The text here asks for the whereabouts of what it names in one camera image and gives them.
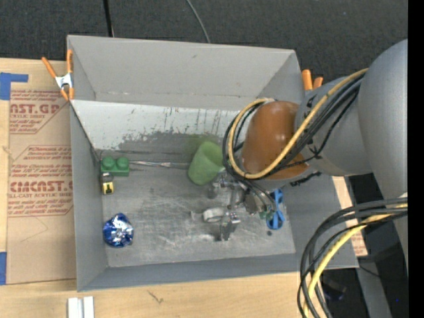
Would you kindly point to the green toy brick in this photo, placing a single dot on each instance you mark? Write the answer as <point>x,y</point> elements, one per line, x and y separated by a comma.
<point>114,167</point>

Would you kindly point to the blue shiny foil ball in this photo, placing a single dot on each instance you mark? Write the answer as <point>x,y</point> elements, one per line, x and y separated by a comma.
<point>117,231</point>

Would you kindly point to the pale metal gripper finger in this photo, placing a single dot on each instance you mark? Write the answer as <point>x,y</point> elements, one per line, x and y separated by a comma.
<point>216,188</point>
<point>227,228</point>

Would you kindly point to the blue plastic clip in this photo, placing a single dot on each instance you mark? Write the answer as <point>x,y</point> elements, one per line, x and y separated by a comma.
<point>277,222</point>

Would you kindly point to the brown cardboard board red print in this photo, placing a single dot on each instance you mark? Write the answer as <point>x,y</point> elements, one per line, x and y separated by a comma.
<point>36,217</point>

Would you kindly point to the green plastic cup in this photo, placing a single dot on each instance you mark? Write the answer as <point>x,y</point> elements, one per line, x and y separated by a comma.
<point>205,164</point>

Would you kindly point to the grey metal bin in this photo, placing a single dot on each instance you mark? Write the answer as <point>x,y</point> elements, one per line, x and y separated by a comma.
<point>165,210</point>

